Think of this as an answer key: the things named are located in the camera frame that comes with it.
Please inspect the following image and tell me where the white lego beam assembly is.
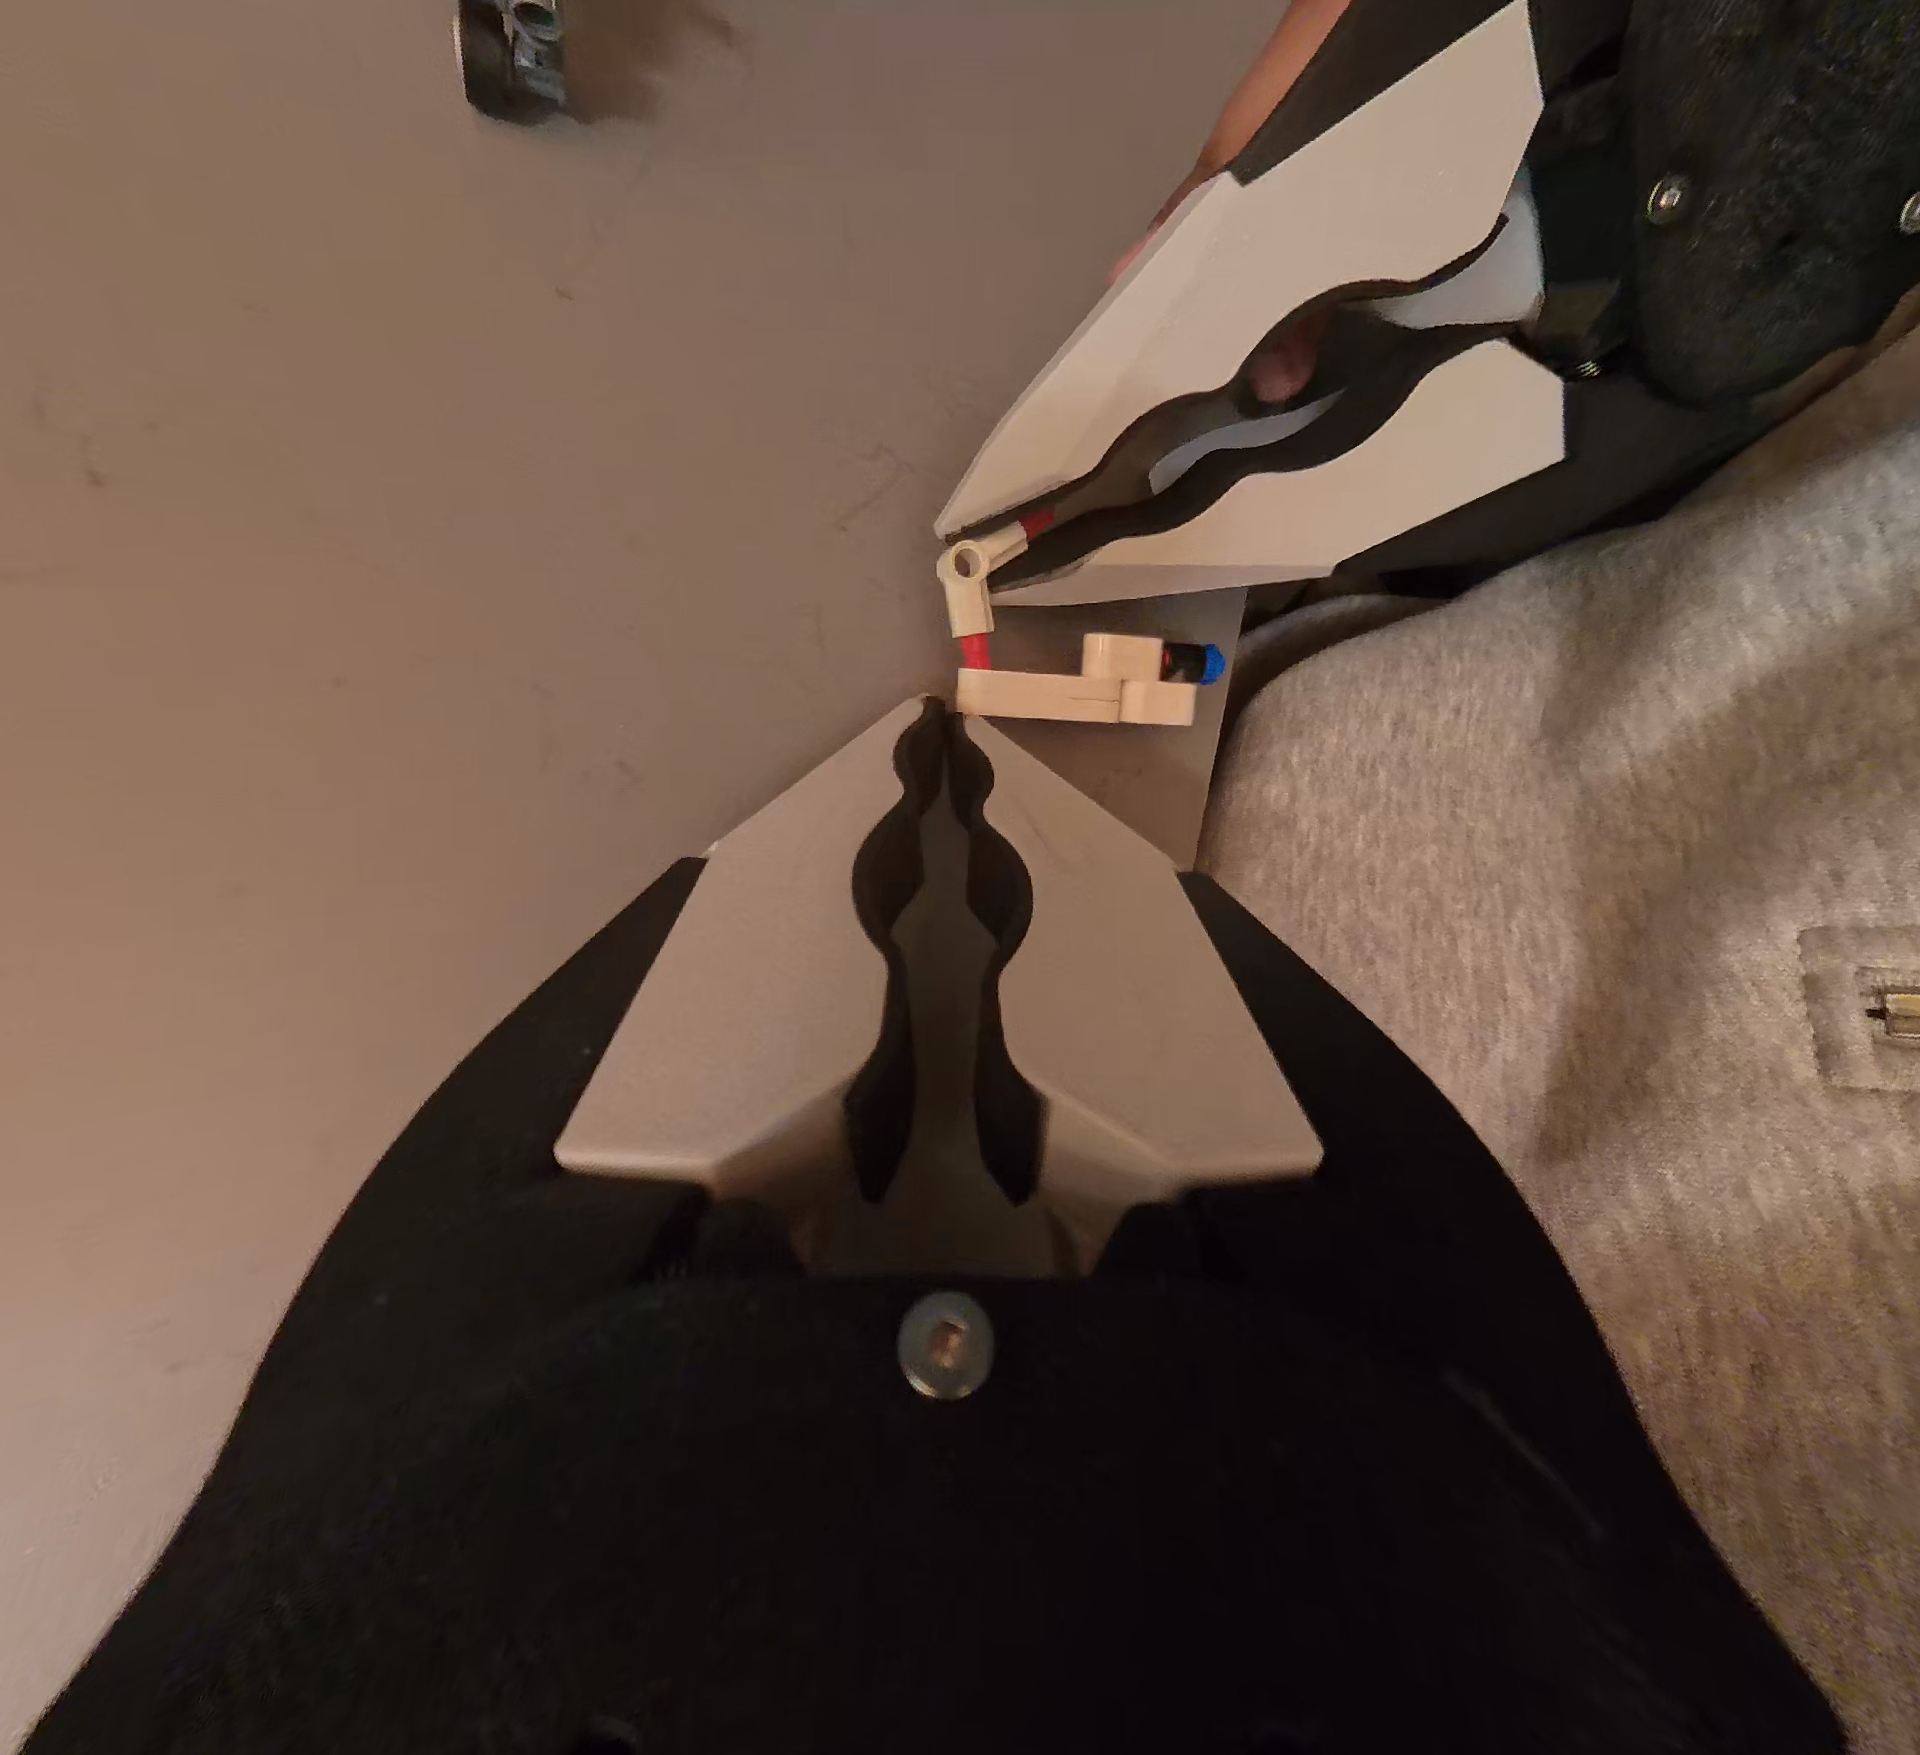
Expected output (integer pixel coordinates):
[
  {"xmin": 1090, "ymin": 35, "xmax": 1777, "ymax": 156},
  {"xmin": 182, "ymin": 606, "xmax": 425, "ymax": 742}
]
[{"xmin": 957, "ymin": 630, "xmax": 1233, "ymax": 732}]

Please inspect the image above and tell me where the person's right hand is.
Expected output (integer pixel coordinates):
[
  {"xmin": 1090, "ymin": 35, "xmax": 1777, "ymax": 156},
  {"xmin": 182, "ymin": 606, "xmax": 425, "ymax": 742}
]
[{"xmin": 1108, "ymin": 0, "xmax": 1359, "ymax": 413}]

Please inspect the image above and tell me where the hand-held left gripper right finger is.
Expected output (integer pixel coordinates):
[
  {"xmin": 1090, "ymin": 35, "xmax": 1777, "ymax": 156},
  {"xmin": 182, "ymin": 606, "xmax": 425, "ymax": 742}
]
[{"xmin": 952, "ymin": 713, "xmax": 1325, "ymax": 1276}]

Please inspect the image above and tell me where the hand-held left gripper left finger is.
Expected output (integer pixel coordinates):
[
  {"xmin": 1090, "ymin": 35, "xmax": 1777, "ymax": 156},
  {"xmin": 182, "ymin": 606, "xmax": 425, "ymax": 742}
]
[{"xmin": 554, "ymin": 694, "xmax": 955, "ymax": 1276}]

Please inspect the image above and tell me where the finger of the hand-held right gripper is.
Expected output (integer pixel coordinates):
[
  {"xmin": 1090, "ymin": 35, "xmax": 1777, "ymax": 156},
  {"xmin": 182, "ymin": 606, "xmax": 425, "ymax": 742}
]
[
  {"xmin": 934, "ymin": 0, "xmax": 1551, "ymax": 548},
  {"xmin": 993, "ymin": 336, "xmax": 1574, "ymax": 606}
]

